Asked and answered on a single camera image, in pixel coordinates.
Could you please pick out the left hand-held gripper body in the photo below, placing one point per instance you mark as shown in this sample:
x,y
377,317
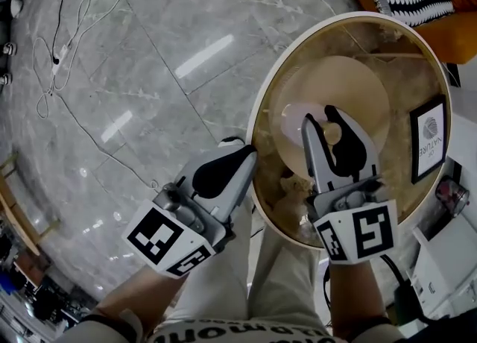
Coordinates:
x,y
160,237

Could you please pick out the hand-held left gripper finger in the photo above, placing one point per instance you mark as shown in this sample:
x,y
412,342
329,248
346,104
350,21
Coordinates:
x,y
220,173
236,196

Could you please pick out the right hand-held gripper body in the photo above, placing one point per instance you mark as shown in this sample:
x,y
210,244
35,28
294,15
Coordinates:
x,y
365,229

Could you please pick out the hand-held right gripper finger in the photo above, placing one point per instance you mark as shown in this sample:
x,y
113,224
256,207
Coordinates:
x,y
357,155
318,159

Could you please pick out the person's right forearm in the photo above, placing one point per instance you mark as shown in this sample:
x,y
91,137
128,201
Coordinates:
x,y
357,296

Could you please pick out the person's left forearm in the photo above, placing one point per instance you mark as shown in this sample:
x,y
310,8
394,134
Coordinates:
x,y
145,296

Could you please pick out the round glass-top side table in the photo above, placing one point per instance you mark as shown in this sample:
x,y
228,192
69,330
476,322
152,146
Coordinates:
x,y
406,73

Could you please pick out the person's white shoe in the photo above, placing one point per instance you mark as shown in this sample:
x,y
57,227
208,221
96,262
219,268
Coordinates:
x,y
230,142

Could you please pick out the beige fluffy decoration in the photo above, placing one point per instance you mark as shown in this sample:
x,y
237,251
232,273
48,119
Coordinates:
x,y
294,194

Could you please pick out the white water dispenser cabinet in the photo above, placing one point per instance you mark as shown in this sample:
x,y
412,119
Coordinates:
x,y
447,270

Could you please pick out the glass jar with dark contents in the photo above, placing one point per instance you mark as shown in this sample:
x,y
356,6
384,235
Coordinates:
x,y
451,196

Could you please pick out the person's beige trousers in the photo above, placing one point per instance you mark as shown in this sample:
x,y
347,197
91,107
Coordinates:
x,y
283,278

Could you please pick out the white printed shirt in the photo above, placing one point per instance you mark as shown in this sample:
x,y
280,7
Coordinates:
x,y
242,334

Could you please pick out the orange sofa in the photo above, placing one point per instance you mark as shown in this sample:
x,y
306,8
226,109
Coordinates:
x,y
462,6

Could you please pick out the slim white power strip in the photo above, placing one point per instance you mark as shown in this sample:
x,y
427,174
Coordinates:
x,y
59,60

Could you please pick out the black wheeled chair base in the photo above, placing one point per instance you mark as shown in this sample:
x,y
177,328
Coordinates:
x,y
9,36

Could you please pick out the black picture frame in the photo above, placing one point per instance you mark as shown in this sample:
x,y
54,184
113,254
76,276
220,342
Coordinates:
x,y
428,140

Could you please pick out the light wooden frame furniture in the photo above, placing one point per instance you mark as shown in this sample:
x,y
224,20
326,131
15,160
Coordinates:
x,y
18,214

